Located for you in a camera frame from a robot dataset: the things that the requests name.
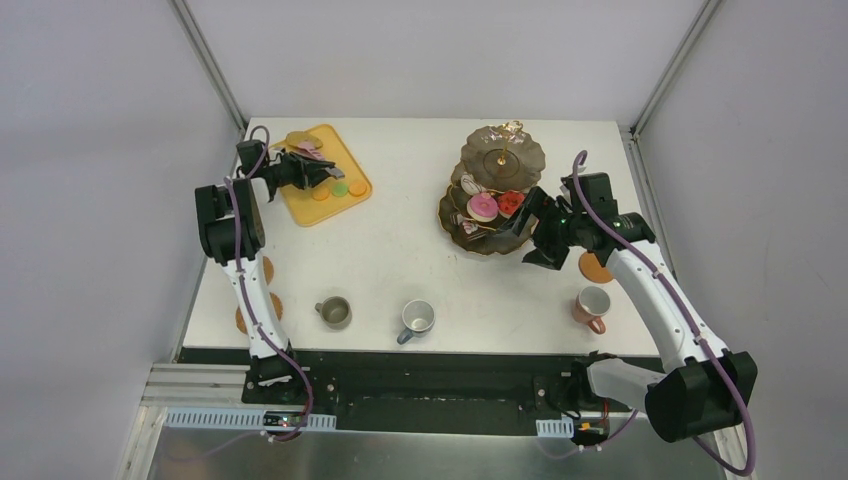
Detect orange sandwich cookie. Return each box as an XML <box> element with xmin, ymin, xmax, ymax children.
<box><xmin>348</xmin><ymin>180</ymin><xmax>369</xmax><ymax>198</ymax></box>
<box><xmin>311</xmin><ymin>186</ymin><xmax>331</xmax><ymax>202</ymax></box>

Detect white cable duct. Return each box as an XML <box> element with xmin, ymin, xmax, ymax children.
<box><xmin>535</xmin><ymin>416</ymin><xmax>575</xmax><ymax>439</ymax></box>
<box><xmin>163</xmin><ymin>407</ymin><xmax>304</xmax><ymax>433</ymax></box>

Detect pink frosted donut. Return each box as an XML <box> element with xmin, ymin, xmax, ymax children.
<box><xmin>466</xmin><ymin>192</ymin><xmax>499</xmax><ymax>223</ymax></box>

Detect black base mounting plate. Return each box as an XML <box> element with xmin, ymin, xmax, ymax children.
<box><xmin>177</xmin><ymin>347</ymin><xmax>690</xmax><ymax>439</ymax></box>

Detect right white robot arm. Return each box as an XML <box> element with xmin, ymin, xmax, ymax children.
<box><xmin>497</xmin><ymin>173</ymin><xmax>758</xmax><ymax>443</ymax></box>

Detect aluminium frame rail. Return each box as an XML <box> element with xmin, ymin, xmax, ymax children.
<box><xmin>141</xmin><ymin>363</ymin><xmax>247</xmax><ymax>407</ymax></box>

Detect white striped donut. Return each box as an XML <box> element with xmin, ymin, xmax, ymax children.
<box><xmin>459</xmin><ymin>173</ymin><xmax>489</xmax><ymax>197</ymax></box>

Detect pink handled metal tongs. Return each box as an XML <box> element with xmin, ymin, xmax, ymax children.
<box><xmin>291</xmin><ymin>148</ymin><xmax>346</xmax><ymax>186</ymax></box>

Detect red strawberry donut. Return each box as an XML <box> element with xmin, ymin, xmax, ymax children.
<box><xmin>497</xmin><ymin>190</ymin><xmax>526</xmax><ymax>218</ymax></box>

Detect three tier glass stand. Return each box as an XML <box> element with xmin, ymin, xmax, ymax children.
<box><xmin>438</xmin><ymin>120</ymin><xmax>546</xmax><ymax>256</ymax></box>

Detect right white cable duct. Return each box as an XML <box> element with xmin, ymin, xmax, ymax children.
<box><xmin>535</xmin><ymin>416</ymin><xmax>575</xmax><ymax>439</ymax></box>

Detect dark chocolate cake piece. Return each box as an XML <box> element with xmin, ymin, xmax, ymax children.
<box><xmin>460</xmin><ymin>220</ymin><xmax>481</xmax><ymax>238</ymax></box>

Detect left white cable duct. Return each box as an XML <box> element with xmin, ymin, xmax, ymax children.
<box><xmin>163</xmin><ymin>407</ymin><xmax>304</xmax><ymax>433</ymax></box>

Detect chocolate cake slice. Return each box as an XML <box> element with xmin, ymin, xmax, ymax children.
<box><xmin>448</xmin><ymin>211</ymin><xmax>468</xmax><ymax>228</ymax></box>

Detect pink mug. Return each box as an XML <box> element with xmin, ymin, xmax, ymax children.
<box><xmin>571</xmin><ymin>286</ymin><xmax>611</xmax><ymax>335</ymax></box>

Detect green sandwich cookie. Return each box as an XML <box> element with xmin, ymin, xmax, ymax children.
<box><xmin>331</xmin><ymin>182</ymin><xmax>349</xmax><ymax>198</ymax></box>

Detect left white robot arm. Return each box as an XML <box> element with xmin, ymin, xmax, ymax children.
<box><xmin>194</xmin><ymin>139</ymin><xmax>345</xmax><ymax>405</ymax></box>

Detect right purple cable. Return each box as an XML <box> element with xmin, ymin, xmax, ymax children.
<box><xmin>572</xmin><ymin>149</ymin><xmax>758</xmax><ymax>478</ymax></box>

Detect blue grey mug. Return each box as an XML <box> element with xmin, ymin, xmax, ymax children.
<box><xmin>396</xmin><ymin>299</ymin><xmax>436</xmax><ymax>345</ymax></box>

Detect orange round coaster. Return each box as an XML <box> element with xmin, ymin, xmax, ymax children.
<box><xmin>578</xmin><ymin>252</ymin><xmax>614</xmax><ymax>284</ymax></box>

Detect yellow serving tray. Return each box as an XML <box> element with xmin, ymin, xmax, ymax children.
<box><xmin>270</xmin><ymin>124</ymin><xmax>374</xmax><ymax>228</ymax></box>

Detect grey small cup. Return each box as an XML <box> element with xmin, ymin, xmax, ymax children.
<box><xmin>315</xmin><ymin>296</ymin><xmax>352</xmax><ymax>331</ymax></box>

